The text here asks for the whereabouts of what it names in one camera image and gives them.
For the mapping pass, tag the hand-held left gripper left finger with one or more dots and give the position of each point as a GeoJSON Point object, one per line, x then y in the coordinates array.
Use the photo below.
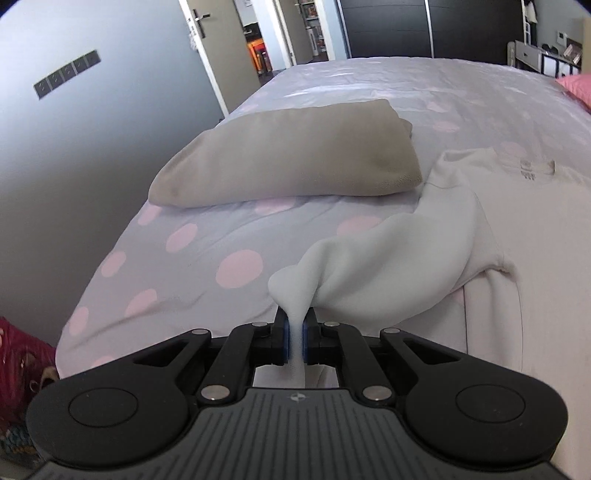
{"type": "Point", "coordinates": [284, 341]}

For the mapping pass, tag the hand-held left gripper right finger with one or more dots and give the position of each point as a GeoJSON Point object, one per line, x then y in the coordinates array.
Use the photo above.
{"type": "Point", "coordinates": [308, 341]}

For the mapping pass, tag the white sweatshirt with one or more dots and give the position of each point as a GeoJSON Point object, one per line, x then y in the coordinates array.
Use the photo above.
{"type": "Point", "coordinates": [392, 258]}

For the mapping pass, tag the grey pink-dotted duvet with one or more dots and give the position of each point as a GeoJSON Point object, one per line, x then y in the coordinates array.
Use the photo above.
{"type": "Point", "coordinates": [207, 240]}

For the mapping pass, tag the folded beige fleece blanket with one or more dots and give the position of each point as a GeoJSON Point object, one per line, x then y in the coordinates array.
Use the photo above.
{"type": "Point", "coordinates": [286, 152]}

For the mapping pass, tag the red patterned bag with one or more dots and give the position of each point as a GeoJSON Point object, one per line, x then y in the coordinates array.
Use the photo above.
{"type": "Point", "coordinates": [23, 369]}

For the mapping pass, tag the grey room door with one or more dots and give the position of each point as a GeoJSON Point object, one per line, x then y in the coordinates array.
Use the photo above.
{"type": "Point", "coordinates": [224, 60]}

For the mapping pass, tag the orange storage box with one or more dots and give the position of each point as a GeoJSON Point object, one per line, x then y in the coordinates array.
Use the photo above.
{"type": "Point", "coordinates": [256, 53]}

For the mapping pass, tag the black wardrobe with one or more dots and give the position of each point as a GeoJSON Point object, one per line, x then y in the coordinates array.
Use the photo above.
{"type": "Point", "coordinates": [388, 27]}

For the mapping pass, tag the white shelf unit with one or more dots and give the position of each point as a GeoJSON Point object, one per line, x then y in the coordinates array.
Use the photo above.
{"type": "Point", "coordinates": [531, 57]}

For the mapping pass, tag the pink pillow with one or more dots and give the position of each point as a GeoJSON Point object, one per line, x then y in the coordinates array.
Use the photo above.
{"type": "Point", "coordinates": [577, 87]}

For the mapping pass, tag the dark wall switch panel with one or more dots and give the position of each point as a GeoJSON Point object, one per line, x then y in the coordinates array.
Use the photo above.
{"type": "Point", "coordinates": [67, 74]}

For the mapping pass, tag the white wall thermostat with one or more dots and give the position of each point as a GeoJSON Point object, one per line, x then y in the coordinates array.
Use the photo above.
{"type": "Point", "coordinates": [560, 37]}

